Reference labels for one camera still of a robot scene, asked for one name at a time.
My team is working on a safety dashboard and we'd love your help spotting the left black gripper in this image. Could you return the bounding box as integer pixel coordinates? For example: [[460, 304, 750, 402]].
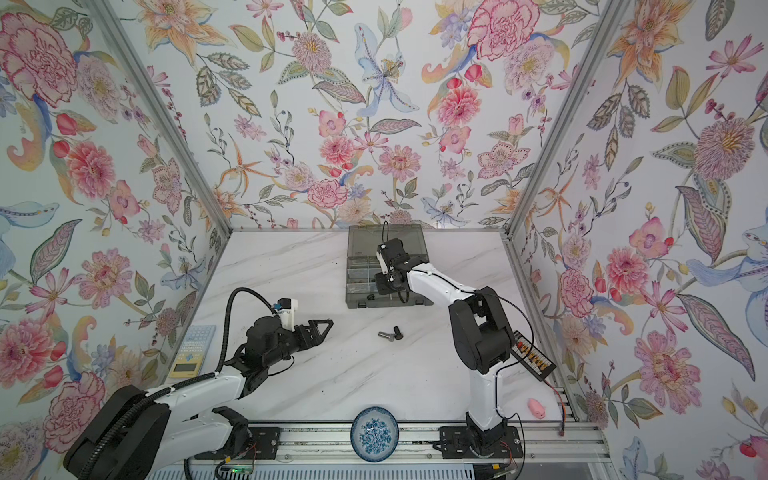
[[262, 318, 333, 370]]

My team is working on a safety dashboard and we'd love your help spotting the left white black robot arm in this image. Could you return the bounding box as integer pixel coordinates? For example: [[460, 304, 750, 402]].
[[64, 316, 334, 479]]

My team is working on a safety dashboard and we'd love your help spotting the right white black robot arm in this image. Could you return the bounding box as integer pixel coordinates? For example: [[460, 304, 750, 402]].
[[375, 238, 514, 451]]

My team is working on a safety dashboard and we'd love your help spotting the grey compartment organizer box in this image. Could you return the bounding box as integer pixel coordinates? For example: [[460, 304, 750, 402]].
[[345, 224, 433, 309]]

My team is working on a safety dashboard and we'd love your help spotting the blue patterned ceramic plate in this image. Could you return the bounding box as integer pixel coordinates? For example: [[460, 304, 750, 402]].
[[350, 406, 400, 463]]

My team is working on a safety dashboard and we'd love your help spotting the yellow grey calculator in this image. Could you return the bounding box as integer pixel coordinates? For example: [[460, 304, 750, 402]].
[[168, 325, 216, 380]]

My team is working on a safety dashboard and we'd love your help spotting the black case of bits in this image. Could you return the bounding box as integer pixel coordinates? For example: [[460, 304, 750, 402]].
[[512, 331, 556, 382]]

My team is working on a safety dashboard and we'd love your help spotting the pink small toy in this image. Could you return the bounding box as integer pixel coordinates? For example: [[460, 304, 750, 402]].
[[527, 398, 546, 420]]

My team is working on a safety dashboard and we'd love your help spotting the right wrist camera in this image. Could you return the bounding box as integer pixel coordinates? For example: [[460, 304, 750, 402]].
[[376, 245, 388, 273]]

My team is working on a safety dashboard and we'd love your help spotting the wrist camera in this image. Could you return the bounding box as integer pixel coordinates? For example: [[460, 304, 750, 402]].
[[274, 298, 298, 331], [376, 245, 388, 273]]

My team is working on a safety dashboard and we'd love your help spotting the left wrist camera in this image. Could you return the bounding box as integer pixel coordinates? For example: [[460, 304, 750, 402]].
[[274, 298, 298, 331]]

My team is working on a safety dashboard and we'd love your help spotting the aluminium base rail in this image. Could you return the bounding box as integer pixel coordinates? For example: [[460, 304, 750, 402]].
[[95, 421, 607, 466]]

